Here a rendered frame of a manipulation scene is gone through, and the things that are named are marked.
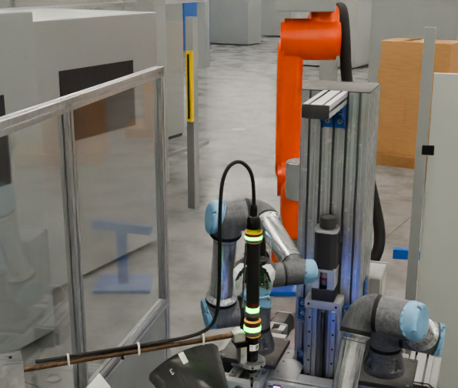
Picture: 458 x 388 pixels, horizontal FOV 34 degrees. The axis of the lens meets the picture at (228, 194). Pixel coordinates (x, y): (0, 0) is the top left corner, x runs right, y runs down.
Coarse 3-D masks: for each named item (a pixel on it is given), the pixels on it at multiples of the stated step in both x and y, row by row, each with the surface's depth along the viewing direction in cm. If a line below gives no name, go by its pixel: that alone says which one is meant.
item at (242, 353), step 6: (234, 330) 195; (234, 336) 192; (240, 336) 193; (234, 342) 193; (240, 342) 193; (246, 342) 193; (240, 348) 194; (246, 348) 195; (240, 354) 194; (246, 354) 195; (240, 360) 195; (246, 360) 196; (258, 360) 197; (264, 360) 197; (246, 366) 195; (252, 366) 194; (258, 366) 195
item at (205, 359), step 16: (192, 352) 207; (208, 352) 209; (160, 368) 201; (176, 368) 203; (192, 368) 204; (208, 368) 206; (160, 384) 199; (176, 384) 201; (192, 384) 202; (208, 384) 203; (224, 384) 205
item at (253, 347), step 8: (256, 208) 186; (248, 216) 186; (256, 216) 186; (248, 224) 186; (256, 224) 186; (248, 344) 195; (256, 344) 195; (248, 352) 196; (256, 352) 196; (248, 360) 197; (256, 360) 197
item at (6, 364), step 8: (8, 352) 178; (16, 352) 178; (0, 360) 174; (8, 360) 174; (16, 360) 174; (0, 368) 171; (8, 368) 172; (16, 368) 172; (0, 376) 172; (8, 376) 172; (16, 376) 173; (0, 384) 172; (8, 384) 173; (16, 384) 174; (24, 384) 174
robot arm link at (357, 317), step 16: (352, 304) 235; (368, 304) 230; (352, 320) 231; (368, 320) 229; (352, 336) 231; (368, 336) 237; (352, 352) 231; (336, 368) 233; (352, 368) 230; (336, 384) 231; (352, 384) 230
